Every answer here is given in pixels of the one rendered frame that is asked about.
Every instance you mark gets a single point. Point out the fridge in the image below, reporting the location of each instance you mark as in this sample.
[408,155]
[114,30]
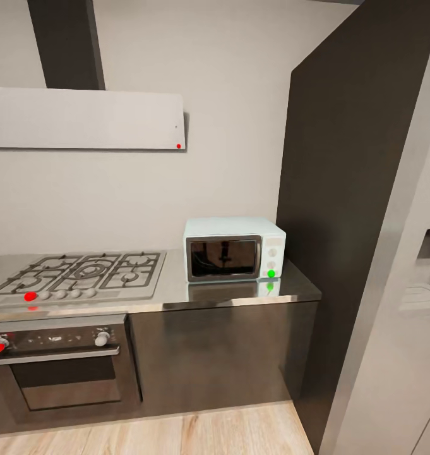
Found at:
[354,201]

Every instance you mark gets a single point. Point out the oven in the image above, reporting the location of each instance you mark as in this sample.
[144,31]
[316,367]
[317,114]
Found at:
[71,367]

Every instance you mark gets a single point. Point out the burner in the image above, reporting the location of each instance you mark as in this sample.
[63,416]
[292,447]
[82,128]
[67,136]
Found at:
[88,277]

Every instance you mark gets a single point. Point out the microwave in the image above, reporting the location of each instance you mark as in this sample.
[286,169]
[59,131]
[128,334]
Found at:
[232,248]

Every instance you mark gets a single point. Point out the range hood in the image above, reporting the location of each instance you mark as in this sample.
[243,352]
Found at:
[75,110]

